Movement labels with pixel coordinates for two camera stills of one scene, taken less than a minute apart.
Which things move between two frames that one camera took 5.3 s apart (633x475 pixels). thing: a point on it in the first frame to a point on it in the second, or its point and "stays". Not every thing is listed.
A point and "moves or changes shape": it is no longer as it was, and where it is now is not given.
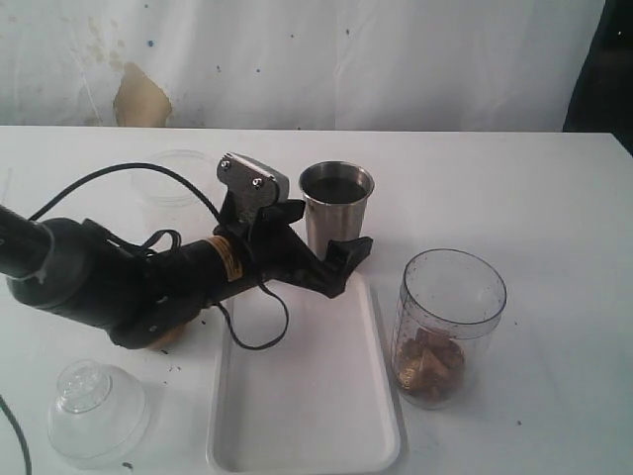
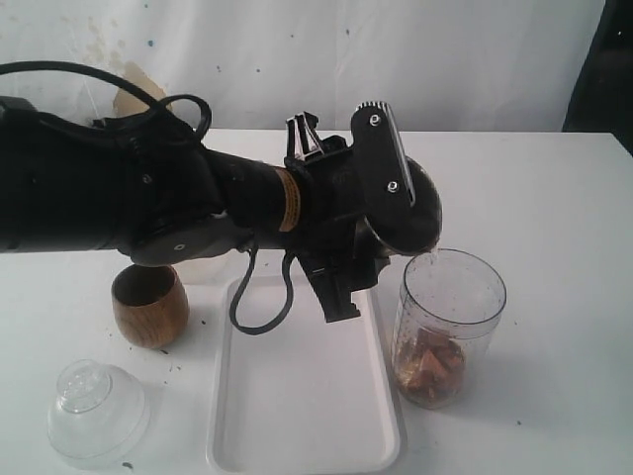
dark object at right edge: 603,99 stays
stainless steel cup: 335,195 moves or changes shape
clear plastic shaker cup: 449,305 stays
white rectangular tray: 323,400 stays
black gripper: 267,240 to 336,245
